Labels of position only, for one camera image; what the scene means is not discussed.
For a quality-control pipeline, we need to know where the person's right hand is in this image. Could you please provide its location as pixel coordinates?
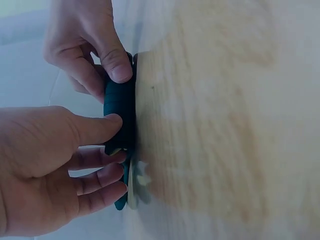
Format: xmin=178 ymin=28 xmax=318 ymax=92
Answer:
xmin=43 ymin=0 xmax=134 ymax=104

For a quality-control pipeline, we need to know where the person's left hand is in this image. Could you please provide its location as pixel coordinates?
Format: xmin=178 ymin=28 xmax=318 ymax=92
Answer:
xmin=0 ymin=105 xmax=129 ymax=240

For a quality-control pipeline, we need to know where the dark teal ribbed object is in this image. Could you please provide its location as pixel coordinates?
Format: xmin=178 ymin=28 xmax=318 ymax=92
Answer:
xmin=101 ymin=51 xmax=138 ymax=211

